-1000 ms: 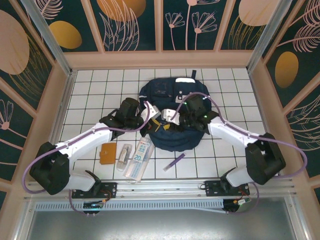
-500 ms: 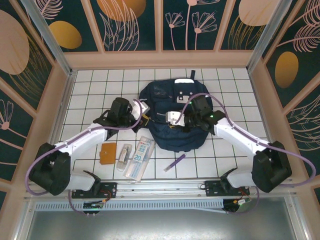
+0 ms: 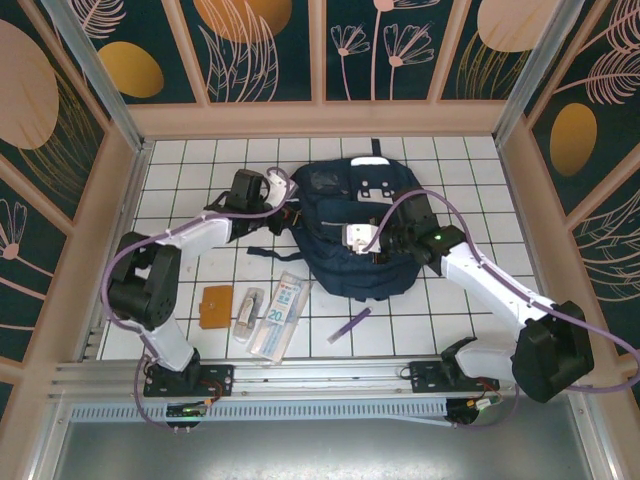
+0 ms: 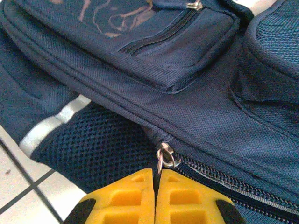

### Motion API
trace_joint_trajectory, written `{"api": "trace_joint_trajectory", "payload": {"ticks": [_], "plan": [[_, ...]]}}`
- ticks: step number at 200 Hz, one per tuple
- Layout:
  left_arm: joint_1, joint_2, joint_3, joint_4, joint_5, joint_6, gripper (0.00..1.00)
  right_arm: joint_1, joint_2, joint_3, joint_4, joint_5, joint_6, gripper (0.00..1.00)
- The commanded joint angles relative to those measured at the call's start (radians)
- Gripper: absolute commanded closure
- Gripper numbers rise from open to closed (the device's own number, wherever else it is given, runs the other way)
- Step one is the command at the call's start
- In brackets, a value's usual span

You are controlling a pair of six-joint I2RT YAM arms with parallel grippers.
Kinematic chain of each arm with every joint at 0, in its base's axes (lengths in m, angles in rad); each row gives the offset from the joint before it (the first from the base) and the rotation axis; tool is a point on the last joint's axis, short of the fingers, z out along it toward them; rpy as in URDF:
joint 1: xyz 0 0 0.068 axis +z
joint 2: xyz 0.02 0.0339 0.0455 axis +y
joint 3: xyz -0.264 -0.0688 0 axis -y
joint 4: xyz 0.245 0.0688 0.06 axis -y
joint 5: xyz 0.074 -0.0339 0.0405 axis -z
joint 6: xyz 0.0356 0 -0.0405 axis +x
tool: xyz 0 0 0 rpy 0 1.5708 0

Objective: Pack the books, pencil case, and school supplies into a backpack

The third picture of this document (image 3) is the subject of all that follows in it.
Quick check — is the navy blue backpack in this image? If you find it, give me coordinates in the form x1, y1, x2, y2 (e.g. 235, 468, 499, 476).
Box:
247, 138, 426, 301

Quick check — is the purple pen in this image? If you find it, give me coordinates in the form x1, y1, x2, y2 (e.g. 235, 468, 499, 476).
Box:
327, 306, 375, 345

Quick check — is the packaged ruler set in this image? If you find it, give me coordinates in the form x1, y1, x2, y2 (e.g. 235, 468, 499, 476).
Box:
248, 271, 314, 364

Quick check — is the clear plastic pencil case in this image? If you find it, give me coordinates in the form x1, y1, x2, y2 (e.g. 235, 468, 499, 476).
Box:
232, 287, 266, 344

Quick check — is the brown leather card wallet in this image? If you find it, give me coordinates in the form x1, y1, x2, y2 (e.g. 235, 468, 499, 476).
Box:
198, 284, 235, 330

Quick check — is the grey metal sheet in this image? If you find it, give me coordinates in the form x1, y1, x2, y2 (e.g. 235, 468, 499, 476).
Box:
29, 394, 614, 480

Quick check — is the small circuit board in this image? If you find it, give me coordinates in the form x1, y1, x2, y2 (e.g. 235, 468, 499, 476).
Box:
166, 401, 209, 418

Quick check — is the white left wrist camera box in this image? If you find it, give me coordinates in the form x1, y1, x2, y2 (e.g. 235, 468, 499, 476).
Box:
263, 168, 300, 207

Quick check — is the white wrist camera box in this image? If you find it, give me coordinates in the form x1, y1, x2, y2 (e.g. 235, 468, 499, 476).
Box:
341, 222, 387, 257
263, 168, 300, 207

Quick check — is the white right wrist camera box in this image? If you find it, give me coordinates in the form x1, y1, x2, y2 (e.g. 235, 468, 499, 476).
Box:
341, 222, 387, 257

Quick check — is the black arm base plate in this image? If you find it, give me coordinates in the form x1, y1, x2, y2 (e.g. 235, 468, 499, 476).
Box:
408, 359, 501, 394
143, 363, 236, 399

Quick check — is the aluminium mounting rail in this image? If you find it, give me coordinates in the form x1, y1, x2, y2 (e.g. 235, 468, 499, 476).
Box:
49, 353, 599, 401

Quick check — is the purple cable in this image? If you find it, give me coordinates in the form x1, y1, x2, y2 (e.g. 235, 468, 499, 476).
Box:
101, 167, 301, 434
362, 187, 640, 431

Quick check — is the grey slotted cable duct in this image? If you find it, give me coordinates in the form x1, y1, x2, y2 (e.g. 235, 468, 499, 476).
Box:
69, 397, 451, 427

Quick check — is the yellow white wire connector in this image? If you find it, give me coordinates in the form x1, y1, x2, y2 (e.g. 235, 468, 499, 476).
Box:
469, 394, 504, 412

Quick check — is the aluminium corner post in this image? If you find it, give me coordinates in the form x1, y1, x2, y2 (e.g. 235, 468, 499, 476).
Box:
493, 0, 585, 147
40, 0, 151, 151

